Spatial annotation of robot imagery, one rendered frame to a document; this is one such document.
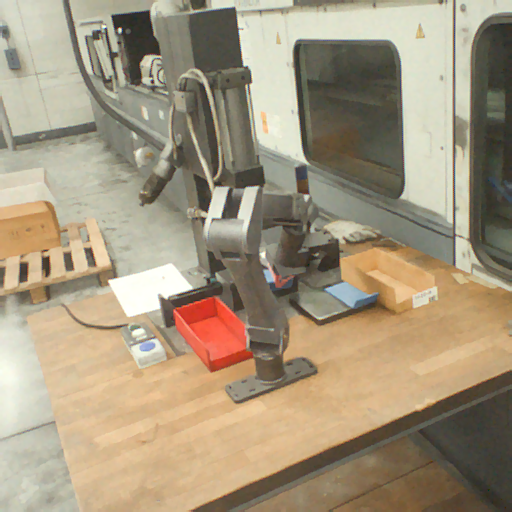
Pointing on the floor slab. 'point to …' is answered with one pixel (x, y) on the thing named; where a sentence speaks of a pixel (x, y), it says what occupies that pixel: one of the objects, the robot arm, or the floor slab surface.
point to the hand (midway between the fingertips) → (279, 283)
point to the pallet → (59, 262)
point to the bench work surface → (279, 407)
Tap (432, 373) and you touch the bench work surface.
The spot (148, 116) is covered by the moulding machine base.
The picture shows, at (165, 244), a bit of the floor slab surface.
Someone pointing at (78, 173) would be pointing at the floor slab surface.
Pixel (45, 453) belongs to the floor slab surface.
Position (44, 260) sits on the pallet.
